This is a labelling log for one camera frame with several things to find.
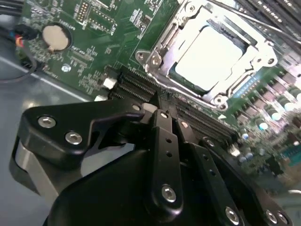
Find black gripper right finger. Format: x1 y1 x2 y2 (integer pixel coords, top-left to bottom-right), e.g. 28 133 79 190
167 105 294 226

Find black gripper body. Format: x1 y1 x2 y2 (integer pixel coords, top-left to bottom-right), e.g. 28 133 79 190
42 148 223 226

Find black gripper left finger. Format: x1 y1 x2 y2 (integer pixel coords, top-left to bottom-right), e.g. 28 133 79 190
9 92 184 217

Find silver CPU plate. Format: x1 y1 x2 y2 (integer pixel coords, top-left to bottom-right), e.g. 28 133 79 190
174 24 250 93

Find metal socket cover frame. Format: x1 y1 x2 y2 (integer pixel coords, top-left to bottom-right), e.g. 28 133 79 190
150 0 278 111

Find wire locking lever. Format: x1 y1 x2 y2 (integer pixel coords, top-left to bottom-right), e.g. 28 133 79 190
231 8 301 47

